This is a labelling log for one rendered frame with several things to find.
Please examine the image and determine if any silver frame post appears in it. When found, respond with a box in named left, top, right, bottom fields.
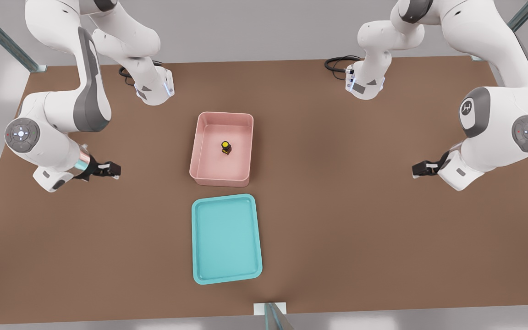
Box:
left=253, top=302, right=295, bottom=330
left=471, top=0, right=528, bottom=61
left=0, top=2, right=47, bottom=73

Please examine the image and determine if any black cable loop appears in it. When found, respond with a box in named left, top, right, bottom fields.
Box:
left=324, top=55, right=362, bottom=81
left=118, top=60, right=164, bottom=87

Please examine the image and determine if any pale blue-green tray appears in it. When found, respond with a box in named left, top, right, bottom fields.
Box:
left=192, top=194, right=263, bottom=285

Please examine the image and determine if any pink plastic box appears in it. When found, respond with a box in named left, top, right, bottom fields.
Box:
left=189, top=111, right=254, bottom=188

